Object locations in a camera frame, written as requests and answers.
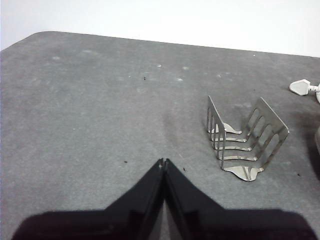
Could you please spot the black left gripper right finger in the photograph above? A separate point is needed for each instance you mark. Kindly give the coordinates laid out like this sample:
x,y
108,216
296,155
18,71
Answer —
x,y
225,225

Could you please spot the cream two-slot toaster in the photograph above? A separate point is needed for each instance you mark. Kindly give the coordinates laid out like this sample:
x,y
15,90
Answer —
x,y
318,140

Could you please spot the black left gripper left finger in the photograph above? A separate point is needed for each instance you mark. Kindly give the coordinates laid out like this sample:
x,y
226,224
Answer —
x,y
105,225

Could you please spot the silver metal toast rack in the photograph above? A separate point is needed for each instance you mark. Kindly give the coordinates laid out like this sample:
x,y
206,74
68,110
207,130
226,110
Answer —
x,y
271,115

